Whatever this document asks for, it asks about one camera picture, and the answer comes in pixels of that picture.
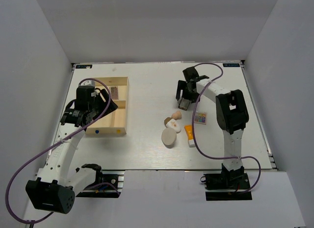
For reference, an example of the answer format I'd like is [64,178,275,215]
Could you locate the gold eyeshadow palette white label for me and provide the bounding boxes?
[178,98,191,111]

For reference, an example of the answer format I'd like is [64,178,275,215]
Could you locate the small colourful eyeshadow palette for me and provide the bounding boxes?
[194,111,207,125]

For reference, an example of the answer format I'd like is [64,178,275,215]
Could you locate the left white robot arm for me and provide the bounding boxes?
[26,85,118,214]

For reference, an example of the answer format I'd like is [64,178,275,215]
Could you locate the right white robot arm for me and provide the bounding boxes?
[176,65,249,188]

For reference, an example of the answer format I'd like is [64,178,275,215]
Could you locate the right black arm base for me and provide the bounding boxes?
[200,173,252,201]

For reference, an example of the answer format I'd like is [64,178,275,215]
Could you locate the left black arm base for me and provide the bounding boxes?
[77,170,125,199]

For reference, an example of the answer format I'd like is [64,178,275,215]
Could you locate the beige makeup sponge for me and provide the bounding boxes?
[171,110,182,120]

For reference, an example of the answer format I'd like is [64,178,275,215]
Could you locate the wooden divided organizer box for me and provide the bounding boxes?
[84,76,131,137]

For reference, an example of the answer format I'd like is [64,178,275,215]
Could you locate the orange tube white cap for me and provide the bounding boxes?
[184,125,195,148]

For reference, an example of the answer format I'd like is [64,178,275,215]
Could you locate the white bottle gold cap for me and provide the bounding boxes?
[164,117,181,133]

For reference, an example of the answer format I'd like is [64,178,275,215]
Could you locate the left blue table sticker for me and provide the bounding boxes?
[76,64,93,69]

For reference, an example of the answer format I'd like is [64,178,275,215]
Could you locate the blue table sticker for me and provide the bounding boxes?
[76,64,93,69]
[223,63,240,68]

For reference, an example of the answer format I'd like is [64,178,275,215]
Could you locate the right blue table sticker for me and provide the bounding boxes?
[223,63,240,68]

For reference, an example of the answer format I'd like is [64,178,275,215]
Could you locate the round beige powder puff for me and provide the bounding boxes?
[161,128,177,148]

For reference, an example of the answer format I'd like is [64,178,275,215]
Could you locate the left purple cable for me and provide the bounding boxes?
[5,78,121,224]

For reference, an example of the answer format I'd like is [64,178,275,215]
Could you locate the purple cable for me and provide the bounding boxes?
[5,78,121,224]
[191,63,262,194]

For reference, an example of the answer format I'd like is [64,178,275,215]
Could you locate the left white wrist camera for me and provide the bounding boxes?
[78,80,95,96]

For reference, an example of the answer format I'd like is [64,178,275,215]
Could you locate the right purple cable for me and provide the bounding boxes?
[191,63,262,194]

